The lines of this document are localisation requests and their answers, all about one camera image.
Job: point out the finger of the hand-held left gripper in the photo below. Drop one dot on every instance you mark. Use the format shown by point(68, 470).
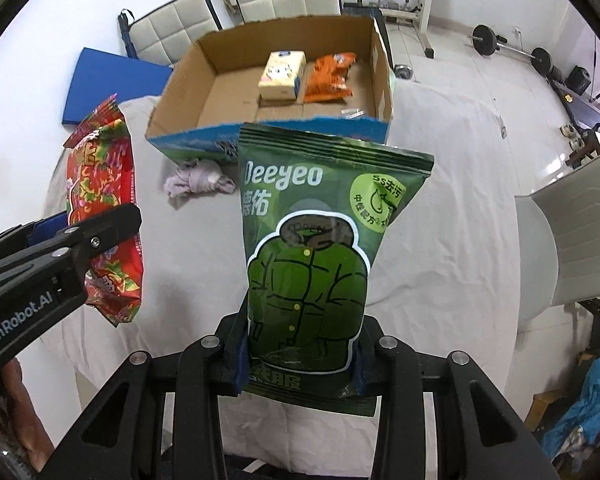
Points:
point(40, 232)
point(105, 232)

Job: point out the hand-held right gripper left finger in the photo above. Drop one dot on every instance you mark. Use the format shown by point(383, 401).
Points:
point(238, 367)

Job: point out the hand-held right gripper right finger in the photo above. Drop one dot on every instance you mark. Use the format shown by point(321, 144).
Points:
point(361, 370)

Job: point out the red floral packet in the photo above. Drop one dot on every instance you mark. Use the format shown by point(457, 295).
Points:
point(100, 175)

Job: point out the green wipes packet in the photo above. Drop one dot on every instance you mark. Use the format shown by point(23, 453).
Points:
point(305, 270)

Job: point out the cardboard box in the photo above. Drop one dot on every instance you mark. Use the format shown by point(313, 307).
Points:
point(230, 90)

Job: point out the person's left hand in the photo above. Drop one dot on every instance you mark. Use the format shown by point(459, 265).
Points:
point(20, 410)

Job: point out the crumpled purple cloth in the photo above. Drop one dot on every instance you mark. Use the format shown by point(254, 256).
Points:
point(195, 177)

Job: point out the blue mat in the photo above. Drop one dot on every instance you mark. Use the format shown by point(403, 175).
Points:
point(110, 85)

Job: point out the white table sheet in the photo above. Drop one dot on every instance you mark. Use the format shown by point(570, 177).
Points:
point(455, 210)

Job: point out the blue cloth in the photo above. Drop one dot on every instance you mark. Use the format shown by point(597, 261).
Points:
point(590, 400)

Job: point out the yellow tissue pack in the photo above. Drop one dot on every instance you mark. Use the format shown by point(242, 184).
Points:
point(280, 77)

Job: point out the white plastic chair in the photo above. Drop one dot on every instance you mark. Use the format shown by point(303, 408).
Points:
point(580, 230)

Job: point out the orange snack packet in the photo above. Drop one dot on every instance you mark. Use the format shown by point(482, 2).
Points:
point(327, 82)

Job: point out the black exercise machine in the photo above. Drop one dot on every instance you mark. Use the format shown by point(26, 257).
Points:
point(585, 100)

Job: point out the black barbell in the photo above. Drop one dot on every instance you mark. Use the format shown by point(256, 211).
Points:
point(510, 47)

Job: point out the white weight bench rack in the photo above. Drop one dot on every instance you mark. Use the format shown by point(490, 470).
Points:
point(425, 10)

